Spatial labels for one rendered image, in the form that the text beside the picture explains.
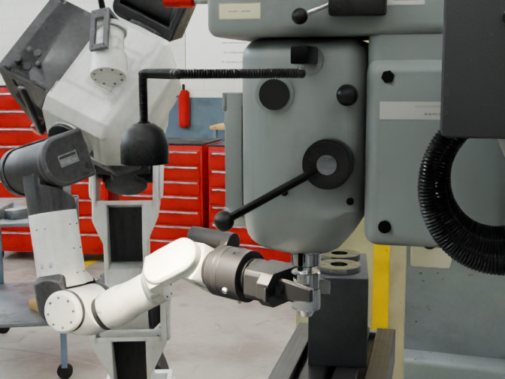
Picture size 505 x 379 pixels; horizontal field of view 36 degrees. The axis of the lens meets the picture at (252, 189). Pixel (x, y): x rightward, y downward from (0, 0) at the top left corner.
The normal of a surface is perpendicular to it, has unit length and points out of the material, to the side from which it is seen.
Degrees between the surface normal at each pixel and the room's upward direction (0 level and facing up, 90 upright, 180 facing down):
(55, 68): 58
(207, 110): 90
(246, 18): 90
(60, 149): 76
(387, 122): 90
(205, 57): 90
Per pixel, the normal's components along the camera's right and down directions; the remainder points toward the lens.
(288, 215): -0.22, 0.46
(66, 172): 0.76, -0.14
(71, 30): 0.04, -0.39
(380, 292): -0.23, 0.15
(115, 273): 0.06, 0.24
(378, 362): 0.00, -0.99
